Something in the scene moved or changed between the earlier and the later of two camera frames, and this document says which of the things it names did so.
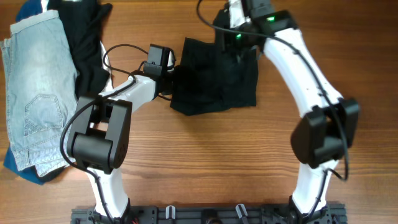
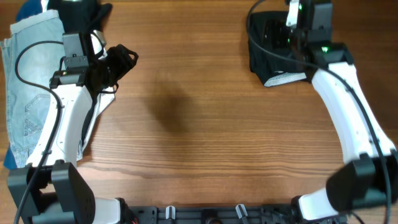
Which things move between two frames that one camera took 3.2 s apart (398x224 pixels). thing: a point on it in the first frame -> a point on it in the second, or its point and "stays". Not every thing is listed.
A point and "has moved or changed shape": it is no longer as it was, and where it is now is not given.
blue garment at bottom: [28, 9] stays
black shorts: [214, 77] has moved or changed shape
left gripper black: [167, 89] -> [119, 55]
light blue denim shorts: [42, 90] stays
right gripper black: [227, 28] -> [277, 38]
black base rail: [211, 214] stays
